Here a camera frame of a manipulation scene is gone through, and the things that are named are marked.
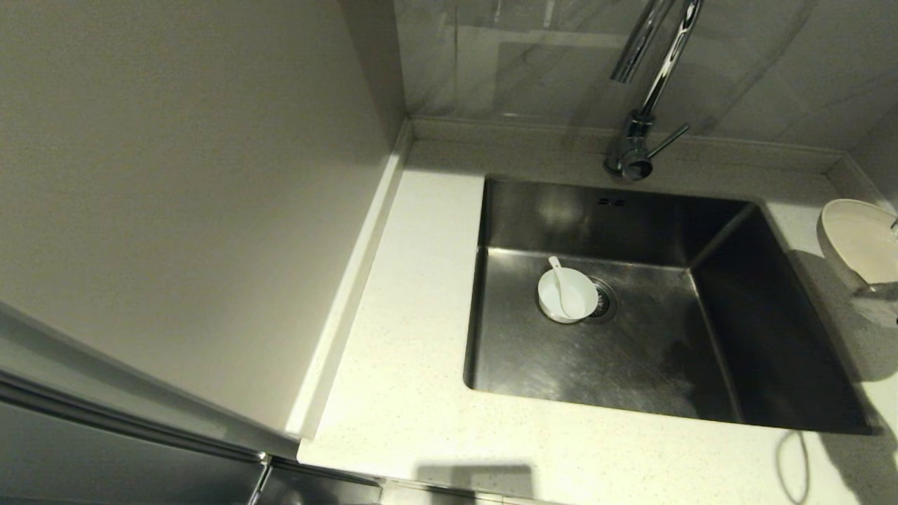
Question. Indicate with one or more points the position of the chrome gooseneck faucet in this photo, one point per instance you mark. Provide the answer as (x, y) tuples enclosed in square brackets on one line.
[(635, 151)]

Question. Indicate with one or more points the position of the stainless steel sink basin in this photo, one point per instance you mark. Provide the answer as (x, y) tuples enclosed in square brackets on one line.
[(631, 365)]

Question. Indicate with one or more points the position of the white ceramic spoon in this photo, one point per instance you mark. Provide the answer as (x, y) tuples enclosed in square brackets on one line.
[(561, 291)]

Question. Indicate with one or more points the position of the tall grey metal appliance front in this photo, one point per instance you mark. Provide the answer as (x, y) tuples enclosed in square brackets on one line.
[(105, 449)]

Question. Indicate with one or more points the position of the small white bowl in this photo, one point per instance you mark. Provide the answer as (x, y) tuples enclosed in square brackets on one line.
[(584, 294)]

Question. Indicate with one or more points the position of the white round plate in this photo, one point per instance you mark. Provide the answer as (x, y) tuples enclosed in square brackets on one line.
[(863, 238)]

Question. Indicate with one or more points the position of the grey base cabinet front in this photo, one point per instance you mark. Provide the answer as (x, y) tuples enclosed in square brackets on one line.
[(316, 491)]

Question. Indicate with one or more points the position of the round metal drain strainer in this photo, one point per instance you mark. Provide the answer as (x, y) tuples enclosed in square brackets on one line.
[(607, 301)]

